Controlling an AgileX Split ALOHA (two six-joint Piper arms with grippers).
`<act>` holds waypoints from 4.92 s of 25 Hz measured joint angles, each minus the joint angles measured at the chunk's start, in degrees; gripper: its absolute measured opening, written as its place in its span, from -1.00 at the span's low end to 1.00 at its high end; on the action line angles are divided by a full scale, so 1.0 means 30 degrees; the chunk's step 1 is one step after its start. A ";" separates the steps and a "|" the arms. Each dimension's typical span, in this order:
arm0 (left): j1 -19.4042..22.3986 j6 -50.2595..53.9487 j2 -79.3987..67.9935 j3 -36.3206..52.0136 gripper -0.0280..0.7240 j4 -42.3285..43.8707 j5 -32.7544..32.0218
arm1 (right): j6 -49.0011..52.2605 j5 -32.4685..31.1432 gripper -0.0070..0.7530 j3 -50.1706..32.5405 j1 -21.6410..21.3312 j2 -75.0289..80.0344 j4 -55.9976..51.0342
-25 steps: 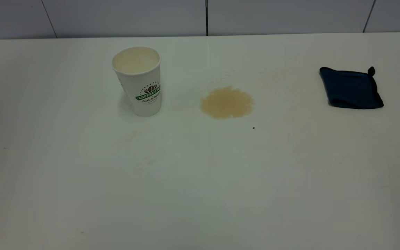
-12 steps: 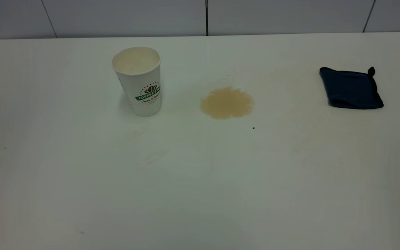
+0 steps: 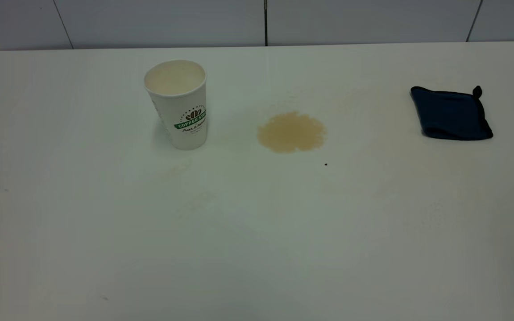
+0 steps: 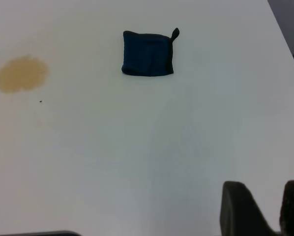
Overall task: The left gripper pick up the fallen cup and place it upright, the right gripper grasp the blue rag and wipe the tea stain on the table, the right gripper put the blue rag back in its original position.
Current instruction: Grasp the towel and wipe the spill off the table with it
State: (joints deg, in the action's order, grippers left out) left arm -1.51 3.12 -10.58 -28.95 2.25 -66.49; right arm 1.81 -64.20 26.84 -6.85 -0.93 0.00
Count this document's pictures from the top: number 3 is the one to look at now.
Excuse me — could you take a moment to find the white paper coffee cup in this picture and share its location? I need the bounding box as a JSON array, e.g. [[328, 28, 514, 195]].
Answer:
[[144, 59, 208, 151]]

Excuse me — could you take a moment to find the brown coffee spill stain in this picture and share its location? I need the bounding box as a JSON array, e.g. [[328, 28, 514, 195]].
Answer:
[[257, 111, 327, 154]]

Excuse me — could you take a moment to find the dark blue cloth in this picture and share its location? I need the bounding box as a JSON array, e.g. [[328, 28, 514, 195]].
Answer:
[[410, 86, 494, 141]]

